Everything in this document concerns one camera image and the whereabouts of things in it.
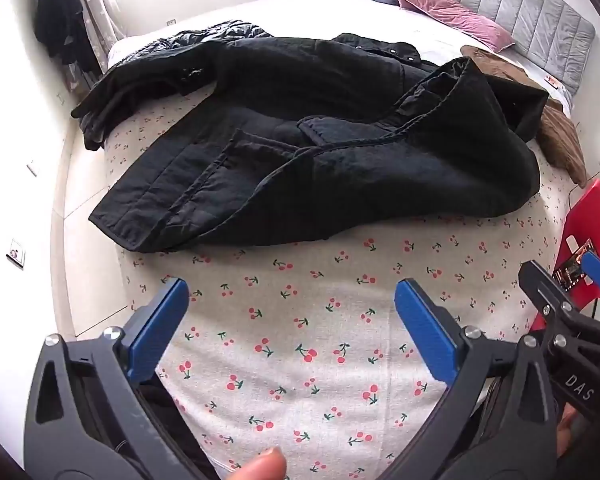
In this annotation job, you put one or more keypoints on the black quilted coat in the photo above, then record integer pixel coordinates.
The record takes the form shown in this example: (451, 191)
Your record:
(330, 160)

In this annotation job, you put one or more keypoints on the large pink velvet pillow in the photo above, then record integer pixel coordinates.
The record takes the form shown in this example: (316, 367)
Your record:
(450, 15)

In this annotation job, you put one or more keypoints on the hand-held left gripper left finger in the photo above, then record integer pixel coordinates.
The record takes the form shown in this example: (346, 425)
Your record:
(164, 330)

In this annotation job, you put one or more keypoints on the small circuit board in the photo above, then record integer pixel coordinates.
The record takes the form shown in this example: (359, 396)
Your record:
(572, 272)

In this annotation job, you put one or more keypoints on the shiny black puffer jacket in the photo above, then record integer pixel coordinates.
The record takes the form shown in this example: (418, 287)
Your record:
(130, 90)

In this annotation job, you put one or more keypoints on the person's right hand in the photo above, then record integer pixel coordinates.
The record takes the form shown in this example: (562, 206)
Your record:
(566, 430)

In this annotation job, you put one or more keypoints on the small orange printed packet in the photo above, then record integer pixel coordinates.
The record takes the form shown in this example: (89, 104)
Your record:
(553, 80)

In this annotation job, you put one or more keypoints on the cherry print blanket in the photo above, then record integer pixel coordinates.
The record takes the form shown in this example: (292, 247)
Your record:
(305, 310)

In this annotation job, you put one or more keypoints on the person's left hand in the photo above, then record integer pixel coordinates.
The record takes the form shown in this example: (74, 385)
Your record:
(262, 466)

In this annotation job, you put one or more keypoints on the brown fleece garment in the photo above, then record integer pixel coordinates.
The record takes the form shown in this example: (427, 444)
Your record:
(560, 135)

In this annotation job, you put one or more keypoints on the grey padded headboard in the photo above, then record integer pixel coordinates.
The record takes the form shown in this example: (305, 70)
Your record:
(535, 15)

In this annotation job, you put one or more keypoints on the white bed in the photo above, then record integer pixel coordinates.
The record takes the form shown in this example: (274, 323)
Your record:
(305, 15)

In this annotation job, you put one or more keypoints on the red plastic stool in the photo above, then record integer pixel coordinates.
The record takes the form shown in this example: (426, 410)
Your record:
(595, 210)

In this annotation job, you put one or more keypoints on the hanging dark clothes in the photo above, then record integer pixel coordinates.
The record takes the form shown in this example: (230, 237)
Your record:
(60, 15)

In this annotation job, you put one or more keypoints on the floral sheer curtain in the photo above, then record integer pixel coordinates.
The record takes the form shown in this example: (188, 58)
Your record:
(92, 0)

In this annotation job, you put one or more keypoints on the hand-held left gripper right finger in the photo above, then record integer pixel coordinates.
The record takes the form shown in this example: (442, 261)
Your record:
(425, 332)

